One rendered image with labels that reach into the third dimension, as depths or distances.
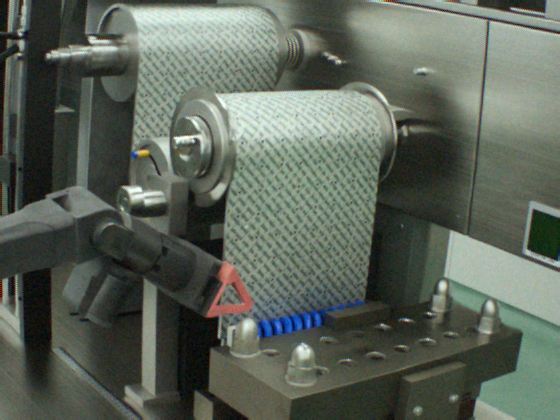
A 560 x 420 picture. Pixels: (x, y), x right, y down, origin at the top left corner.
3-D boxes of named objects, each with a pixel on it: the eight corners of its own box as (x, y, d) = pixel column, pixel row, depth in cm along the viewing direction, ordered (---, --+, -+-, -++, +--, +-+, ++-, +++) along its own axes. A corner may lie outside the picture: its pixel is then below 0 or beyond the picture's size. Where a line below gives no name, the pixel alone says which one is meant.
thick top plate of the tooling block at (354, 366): (208, 390, 122) (210, 346, 121) (438, 334, 146) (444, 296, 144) (286, 444, 110) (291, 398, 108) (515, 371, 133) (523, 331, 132)
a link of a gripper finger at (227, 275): (248, 337, 122) (193, 311, 116) (215, 317, 128) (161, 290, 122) (275, 288, 123) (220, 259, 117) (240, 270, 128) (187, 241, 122)
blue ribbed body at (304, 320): (229, 346, 127) (230, 320, 126) (359, 319, 140) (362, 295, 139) (245, 356, 124) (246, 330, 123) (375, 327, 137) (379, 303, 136)
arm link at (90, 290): (107, 217, 105) (66, 188, 110) (57, 311, 104) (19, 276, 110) (177, 254, 114) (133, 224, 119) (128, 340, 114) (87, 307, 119)
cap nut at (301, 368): (278, 377, 114) (281, 341, 113) (303, 371, 116) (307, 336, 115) (297, 389, 111) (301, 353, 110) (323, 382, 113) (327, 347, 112)
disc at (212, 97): (165, 190, 132) (173, 78, 128) (168, 190, 132) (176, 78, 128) (229, 221, 121) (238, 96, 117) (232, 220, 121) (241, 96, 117)
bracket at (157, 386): (121, 394, 134) (125, 175, 126) (161, 386, 138) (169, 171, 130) (139, 409, 130) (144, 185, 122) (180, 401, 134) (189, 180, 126)
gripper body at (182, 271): (200, 313, 117) (154, 290, 112) (156, 285, 125) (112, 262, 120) (227, 264, 117) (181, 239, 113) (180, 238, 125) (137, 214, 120)
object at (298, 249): (217, 337, 126) (226, 193, 122) (361, 309, 140) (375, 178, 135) (220, 339, 126) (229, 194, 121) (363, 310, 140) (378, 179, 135)
